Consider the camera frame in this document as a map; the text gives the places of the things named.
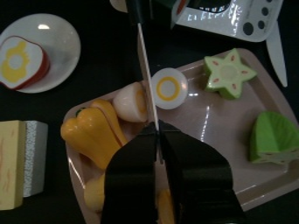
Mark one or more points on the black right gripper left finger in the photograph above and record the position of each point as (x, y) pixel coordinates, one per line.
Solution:
(132, 175)

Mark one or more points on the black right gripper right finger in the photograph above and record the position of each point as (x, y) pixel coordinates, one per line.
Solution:
(197, 180)

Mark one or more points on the toy egg half domed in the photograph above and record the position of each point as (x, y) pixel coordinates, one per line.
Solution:
(129, 102)

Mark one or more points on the pale yellow toy food piece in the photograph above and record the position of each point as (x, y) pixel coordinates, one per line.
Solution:
(93, 192)

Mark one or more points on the orange toy food piece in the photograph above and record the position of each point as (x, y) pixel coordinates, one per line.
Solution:
(165, 207)

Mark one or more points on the yellow toy bell pepper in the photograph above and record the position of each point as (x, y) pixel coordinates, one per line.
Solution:
(90, 131)

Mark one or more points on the pink plastic tray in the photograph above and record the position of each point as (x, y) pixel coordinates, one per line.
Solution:
(217, 125)

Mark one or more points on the green toy fruit wedge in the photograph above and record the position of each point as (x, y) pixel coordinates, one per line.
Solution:
(273, 137)

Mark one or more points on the yellow wooden butter block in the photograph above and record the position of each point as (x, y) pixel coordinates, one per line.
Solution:
(10, 163)

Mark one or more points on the green toy starfruit slice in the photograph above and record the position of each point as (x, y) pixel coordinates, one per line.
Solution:
(227, 73)

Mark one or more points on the white pointed plastic blade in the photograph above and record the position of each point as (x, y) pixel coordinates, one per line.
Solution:
(276, 58)

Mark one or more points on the red toy apple slice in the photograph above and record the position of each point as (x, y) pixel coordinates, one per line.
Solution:
(18, 62)

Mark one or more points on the white round plate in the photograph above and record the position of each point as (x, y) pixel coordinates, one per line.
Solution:
(53, 38)

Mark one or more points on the white glossy toy black dots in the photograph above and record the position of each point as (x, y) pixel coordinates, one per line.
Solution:
(217, 23)

